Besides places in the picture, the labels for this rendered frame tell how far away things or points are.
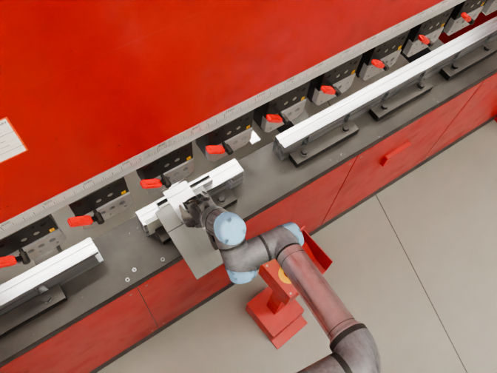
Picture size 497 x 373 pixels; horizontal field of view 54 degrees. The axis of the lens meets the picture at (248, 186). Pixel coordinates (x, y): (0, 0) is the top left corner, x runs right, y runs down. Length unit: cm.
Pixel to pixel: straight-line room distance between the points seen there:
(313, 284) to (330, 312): 8
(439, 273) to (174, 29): 217
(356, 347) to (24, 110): 80
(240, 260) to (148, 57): 56
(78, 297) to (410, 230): 185
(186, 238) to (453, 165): 201
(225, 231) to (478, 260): 198
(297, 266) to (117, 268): 68
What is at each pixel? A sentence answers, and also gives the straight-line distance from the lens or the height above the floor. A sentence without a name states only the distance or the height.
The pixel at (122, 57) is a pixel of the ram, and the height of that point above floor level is 174.
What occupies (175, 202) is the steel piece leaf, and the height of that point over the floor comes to 100.
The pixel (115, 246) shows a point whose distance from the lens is 169.
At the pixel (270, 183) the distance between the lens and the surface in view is 177.
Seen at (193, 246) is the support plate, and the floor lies 100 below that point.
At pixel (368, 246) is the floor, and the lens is 272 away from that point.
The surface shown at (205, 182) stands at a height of 100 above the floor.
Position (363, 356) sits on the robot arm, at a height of 140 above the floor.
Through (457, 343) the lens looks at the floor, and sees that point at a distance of 275.
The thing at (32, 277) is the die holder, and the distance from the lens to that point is 163.
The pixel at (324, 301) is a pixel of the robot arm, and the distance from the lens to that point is 116.
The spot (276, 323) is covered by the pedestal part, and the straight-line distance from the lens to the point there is 238.
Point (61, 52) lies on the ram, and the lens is 89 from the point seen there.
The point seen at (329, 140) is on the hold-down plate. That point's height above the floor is 90.
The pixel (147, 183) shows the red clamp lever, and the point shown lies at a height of 131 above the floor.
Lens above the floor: 244
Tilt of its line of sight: 63 degrees down
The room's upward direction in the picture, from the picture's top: 8 degrees clockwise
